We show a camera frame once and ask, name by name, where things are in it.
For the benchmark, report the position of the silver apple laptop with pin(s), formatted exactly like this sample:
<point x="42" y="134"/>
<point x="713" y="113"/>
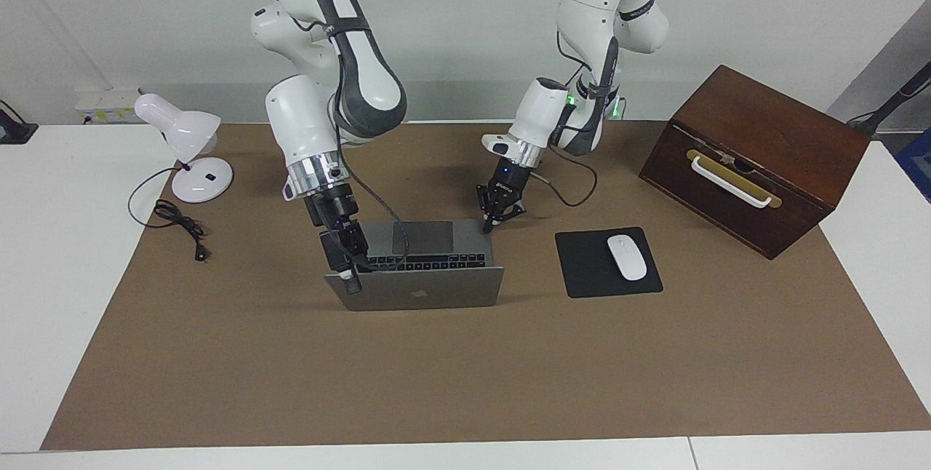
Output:
<point x="436" y="288"/>

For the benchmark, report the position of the blue object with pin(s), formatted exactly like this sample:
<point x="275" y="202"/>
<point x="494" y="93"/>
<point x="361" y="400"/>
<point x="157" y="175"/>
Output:
<point x="918" y="164"/>

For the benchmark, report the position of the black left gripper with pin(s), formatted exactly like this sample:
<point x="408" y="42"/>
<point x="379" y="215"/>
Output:
<point x="508" y="182"/>

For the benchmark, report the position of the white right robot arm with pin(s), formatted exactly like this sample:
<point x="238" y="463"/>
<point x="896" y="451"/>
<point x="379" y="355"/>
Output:
<point x="298" y="121"/>

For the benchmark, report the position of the white wall power strip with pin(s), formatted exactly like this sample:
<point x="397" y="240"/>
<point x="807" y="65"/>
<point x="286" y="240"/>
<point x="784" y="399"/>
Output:
<point x="109" y="102"/>

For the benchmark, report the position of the black stand foot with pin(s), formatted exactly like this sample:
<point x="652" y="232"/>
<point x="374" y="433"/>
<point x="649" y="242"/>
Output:
<point x="14" y="128"/>

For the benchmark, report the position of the black stand pole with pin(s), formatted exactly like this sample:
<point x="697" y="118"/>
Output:
<point x="891" y="102"/>

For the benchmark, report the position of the black mouse pad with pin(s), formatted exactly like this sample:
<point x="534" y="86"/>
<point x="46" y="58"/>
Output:
<point x="585" y="266"/>

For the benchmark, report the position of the white computer mouse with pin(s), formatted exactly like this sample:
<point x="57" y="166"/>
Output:
<point x="627" y="257"/>

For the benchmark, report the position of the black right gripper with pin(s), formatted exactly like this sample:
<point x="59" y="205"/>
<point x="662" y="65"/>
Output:
<point x="338" y="233"/>

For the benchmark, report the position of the white desk lamp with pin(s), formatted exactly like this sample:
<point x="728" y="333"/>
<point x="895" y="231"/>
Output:
<point x="182" y="124"/>

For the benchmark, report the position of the dark wooden box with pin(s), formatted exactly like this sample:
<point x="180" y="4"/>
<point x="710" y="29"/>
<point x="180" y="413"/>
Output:
<point x="785" y="128"/>

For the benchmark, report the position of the brown table mat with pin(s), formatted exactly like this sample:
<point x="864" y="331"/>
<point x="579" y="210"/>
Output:
<point x="436" y="383"/>

